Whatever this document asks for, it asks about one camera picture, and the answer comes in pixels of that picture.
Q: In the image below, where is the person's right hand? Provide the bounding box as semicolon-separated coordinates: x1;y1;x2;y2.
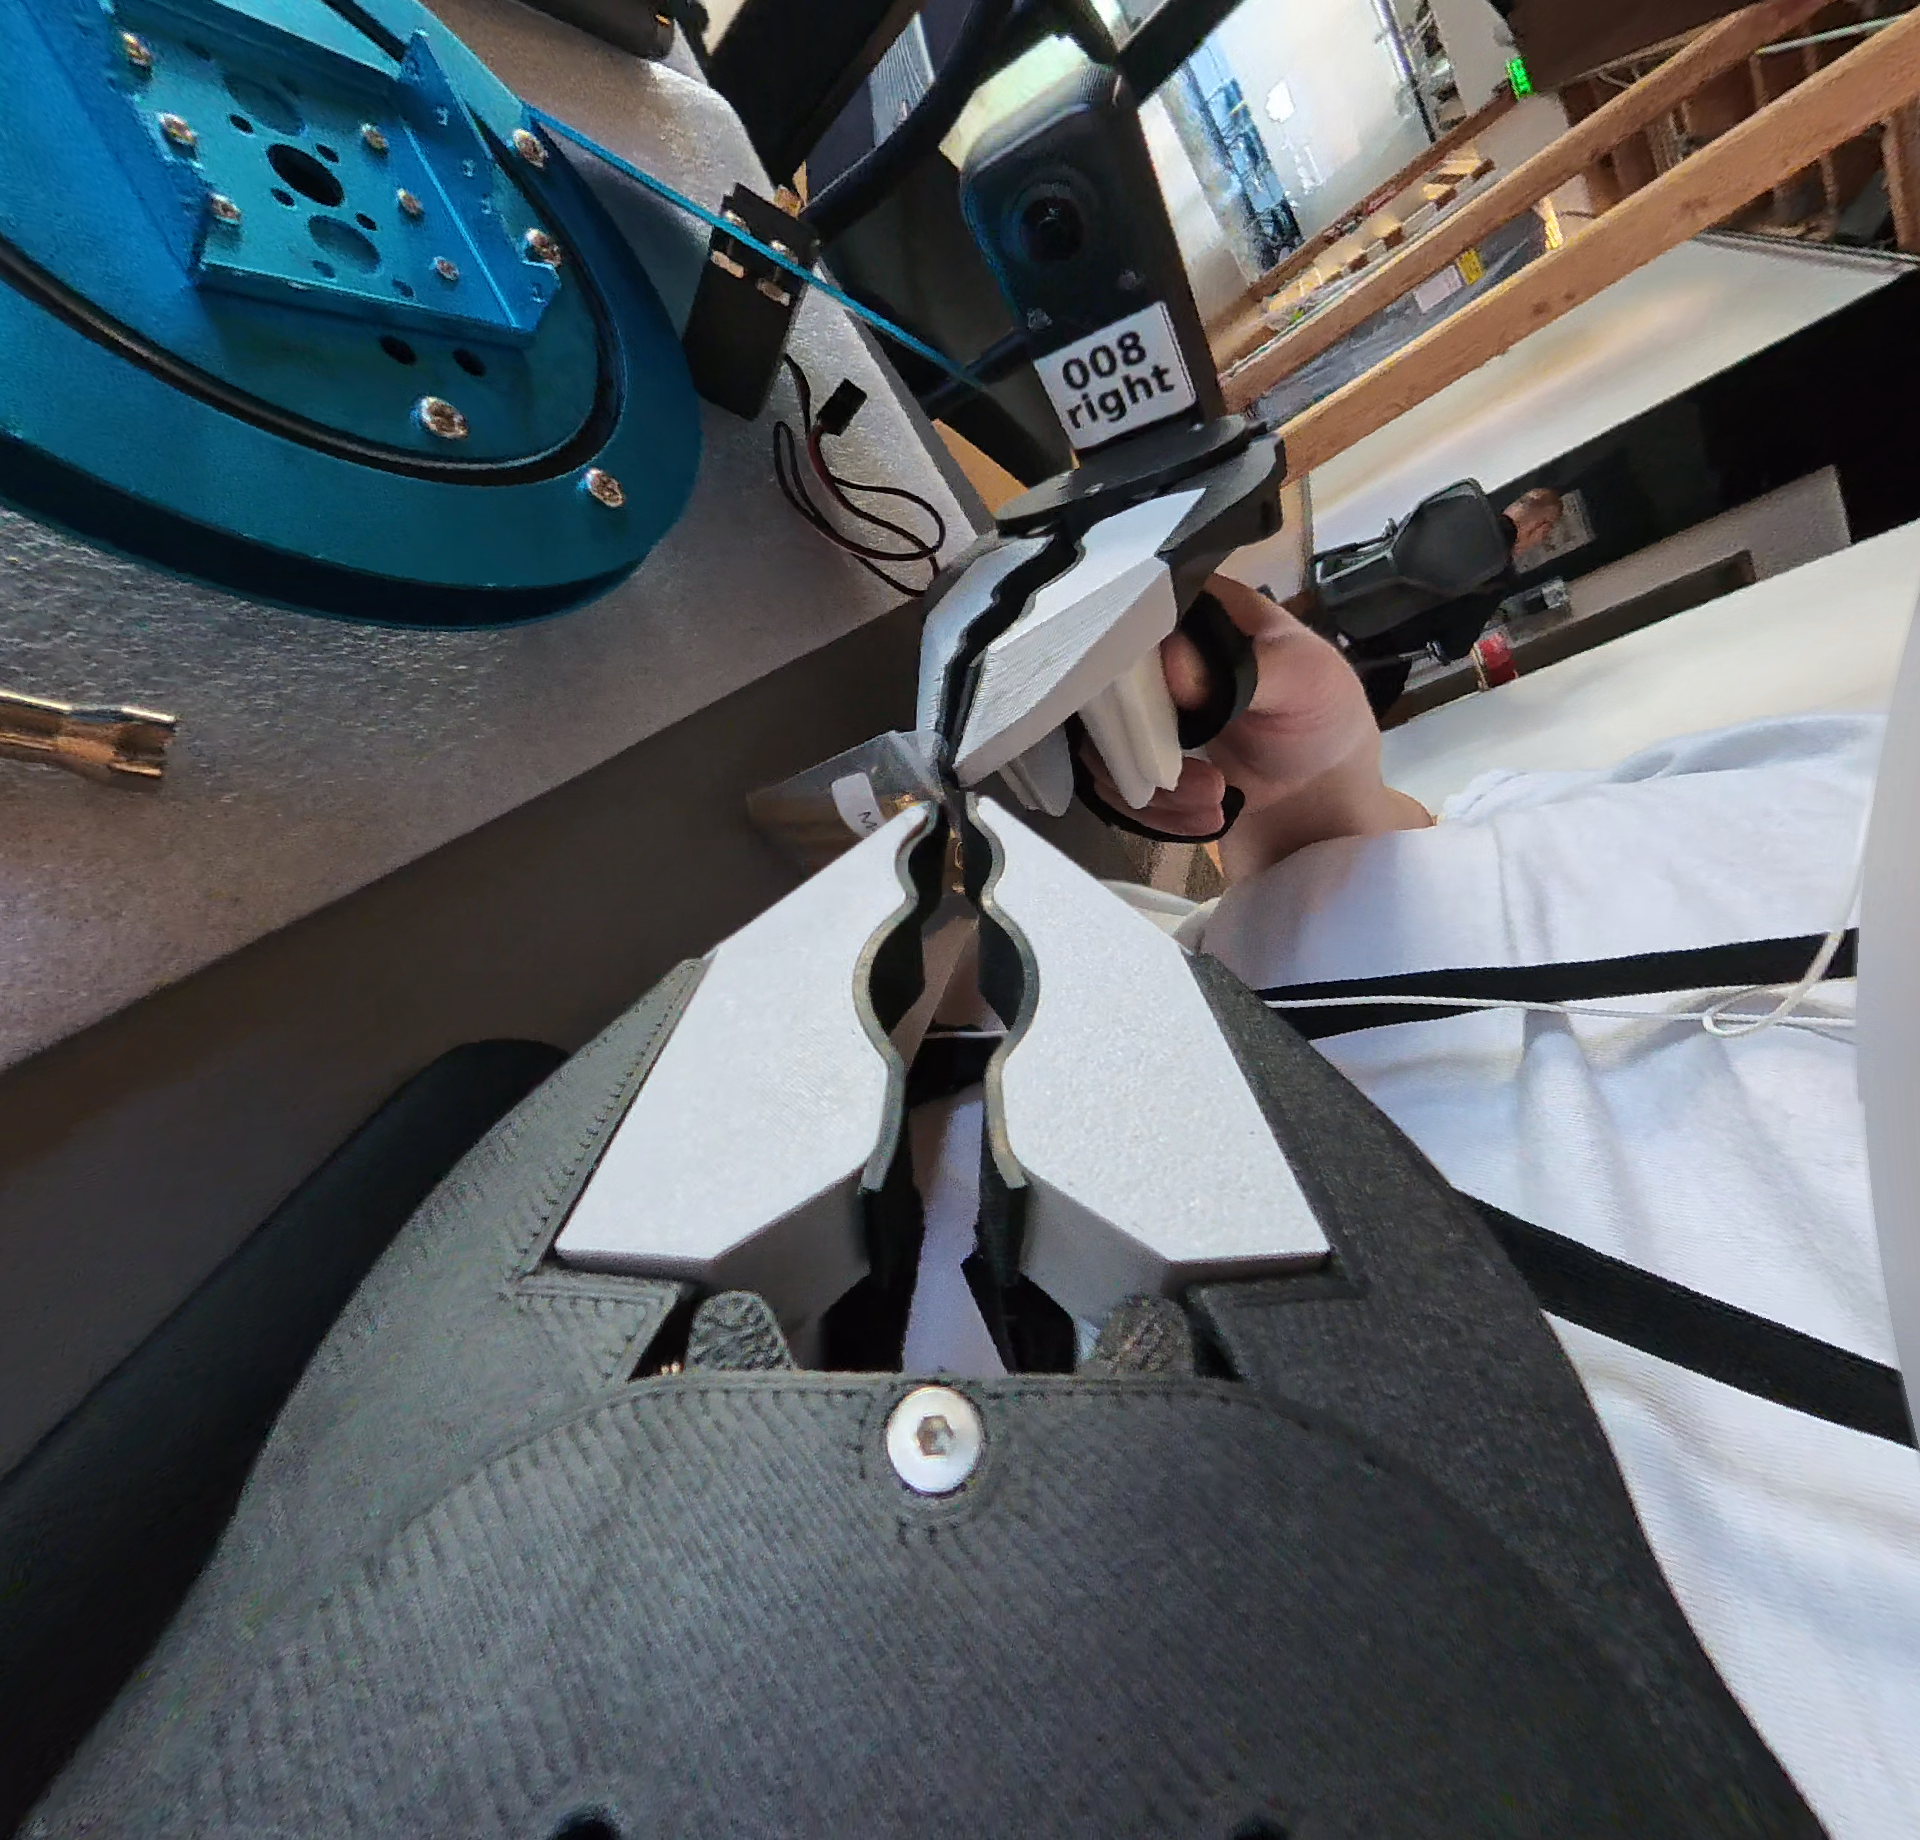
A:
1081;571;1434;883

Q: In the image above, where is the thin white cord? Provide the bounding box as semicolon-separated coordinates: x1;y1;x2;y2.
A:
1267;821;1878;1039

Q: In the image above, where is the black shoulder strap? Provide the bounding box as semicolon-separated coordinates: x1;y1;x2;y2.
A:
1252;932;1863;1043
1461;1194;1920;1453

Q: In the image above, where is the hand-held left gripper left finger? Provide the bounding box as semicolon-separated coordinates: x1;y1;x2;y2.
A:
555;797;963;1369

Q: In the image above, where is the black office chair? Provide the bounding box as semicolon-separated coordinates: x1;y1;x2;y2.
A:
1311;477;1517;672

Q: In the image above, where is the white foam mat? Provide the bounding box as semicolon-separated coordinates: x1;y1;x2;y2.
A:
0;0;1022;1077

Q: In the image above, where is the blue disc with black servo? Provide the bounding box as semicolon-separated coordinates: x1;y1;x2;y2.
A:
525;107;1000;424

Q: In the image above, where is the silver cross socket wrench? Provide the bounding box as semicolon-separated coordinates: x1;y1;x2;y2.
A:
0;687;181;793

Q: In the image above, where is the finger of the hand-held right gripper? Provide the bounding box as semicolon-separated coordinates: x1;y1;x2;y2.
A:
951;497;1194;798
915;526;1083;783

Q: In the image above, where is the black frame table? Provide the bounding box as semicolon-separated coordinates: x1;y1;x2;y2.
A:
705;0;1352;417

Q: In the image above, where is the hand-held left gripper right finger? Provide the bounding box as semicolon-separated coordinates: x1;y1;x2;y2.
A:
961;794;1336;1369

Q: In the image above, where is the person's white shirt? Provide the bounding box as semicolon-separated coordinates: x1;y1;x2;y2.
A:
1176;716;1920;1840

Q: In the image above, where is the blue round metal base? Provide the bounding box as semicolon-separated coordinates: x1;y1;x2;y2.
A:
0;0;707;630

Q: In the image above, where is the red black servo cable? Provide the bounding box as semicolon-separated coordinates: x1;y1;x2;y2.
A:
771;377;947;598

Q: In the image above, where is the clear bag of brass standoffs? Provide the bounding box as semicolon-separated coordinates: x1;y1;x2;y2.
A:
747;730;963;858

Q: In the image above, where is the wooden rack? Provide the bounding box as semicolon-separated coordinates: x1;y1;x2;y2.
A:
1201;0;1920;484

